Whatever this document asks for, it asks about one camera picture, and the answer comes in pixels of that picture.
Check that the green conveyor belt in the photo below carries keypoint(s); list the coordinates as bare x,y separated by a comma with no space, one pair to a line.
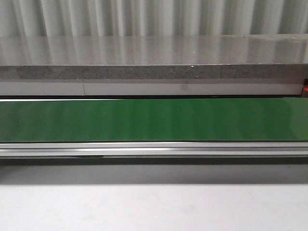
202,131

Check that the grey speckled stone counter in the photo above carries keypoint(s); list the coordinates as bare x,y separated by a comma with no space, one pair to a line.
153,66

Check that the red plastic tray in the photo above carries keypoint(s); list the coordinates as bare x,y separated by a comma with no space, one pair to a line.
305,89

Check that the white corrugated curtain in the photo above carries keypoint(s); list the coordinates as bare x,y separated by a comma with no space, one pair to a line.
152,17

